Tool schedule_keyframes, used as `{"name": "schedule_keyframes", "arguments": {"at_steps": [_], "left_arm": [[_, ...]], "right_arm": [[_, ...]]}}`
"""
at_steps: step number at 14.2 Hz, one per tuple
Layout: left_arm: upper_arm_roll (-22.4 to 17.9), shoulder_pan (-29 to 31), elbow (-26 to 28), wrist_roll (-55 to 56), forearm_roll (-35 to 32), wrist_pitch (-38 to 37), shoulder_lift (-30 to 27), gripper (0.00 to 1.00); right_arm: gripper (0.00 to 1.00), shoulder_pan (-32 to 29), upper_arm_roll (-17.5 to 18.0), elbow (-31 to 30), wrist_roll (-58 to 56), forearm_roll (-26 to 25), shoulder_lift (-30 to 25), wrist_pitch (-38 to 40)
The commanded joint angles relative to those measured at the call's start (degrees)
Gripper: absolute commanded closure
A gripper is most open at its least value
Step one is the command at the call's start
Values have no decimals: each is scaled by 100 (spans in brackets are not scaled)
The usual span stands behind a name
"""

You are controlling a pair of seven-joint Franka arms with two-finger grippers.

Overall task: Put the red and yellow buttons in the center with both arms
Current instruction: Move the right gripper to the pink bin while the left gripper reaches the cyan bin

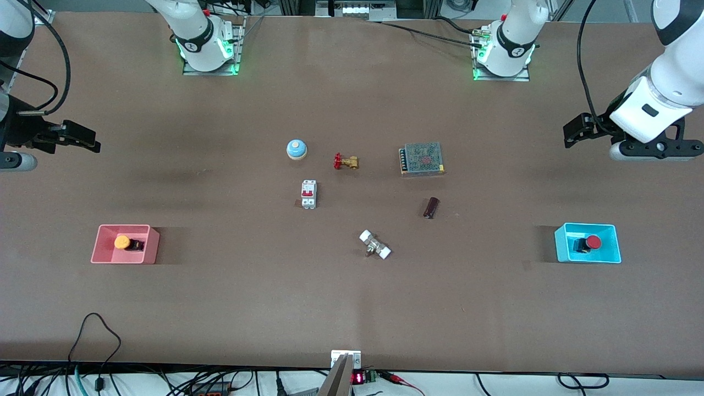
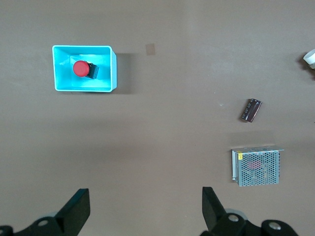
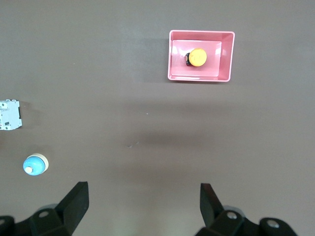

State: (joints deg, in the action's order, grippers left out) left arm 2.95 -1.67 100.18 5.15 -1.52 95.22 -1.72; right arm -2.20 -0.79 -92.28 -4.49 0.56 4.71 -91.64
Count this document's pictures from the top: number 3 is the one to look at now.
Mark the yellow push button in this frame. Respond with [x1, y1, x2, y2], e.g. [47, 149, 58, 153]
[185, 47, 208, 67]

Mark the white circuit breaker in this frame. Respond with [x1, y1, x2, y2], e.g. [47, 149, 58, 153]
[0, 99, 23, 132]

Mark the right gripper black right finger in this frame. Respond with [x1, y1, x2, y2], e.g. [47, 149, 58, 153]
[195, 183, 298, 236]

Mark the pink plastic bin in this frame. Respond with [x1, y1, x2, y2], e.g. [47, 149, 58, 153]
[167, 29, 236, 85]

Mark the blue white round knob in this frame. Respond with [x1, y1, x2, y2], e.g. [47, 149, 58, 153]
[23, 152, 49, 177]

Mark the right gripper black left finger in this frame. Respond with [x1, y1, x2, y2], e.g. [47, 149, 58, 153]
[0, 181, 89, 236]

